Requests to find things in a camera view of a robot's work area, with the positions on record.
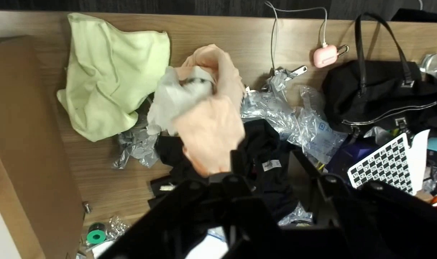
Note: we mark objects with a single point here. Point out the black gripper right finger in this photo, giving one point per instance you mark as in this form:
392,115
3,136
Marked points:
373,221

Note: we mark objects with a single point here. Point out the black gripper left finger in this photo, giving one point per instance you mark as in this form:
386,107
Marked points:
178,221

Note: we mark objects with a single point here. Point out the peach t-shirt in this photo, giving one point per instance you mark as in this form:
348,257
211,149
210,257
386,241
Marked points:
200,102

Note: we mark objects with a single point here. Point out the light green towel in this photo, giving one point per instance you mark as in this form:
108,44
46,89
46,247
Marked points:
109,73

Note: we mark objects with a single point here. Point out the black cloth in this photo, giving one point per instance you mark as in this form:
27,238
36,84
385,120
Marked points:
261,158

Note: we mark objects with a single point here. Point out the crumpled plastic bottle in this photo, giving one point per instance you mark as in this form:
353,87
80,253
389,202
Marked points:
302,125

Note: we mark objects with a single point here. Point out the black handbag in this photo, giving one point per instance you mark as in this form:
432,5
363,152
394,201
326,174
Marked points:
389,93

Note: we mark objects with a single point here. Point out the green tape roll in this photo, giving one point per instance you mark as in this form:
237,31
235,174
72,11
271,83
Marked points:
96,236

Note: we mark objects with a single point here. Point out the pink charger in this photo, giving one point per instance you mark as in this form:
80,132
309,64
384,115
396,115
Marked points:
327,54

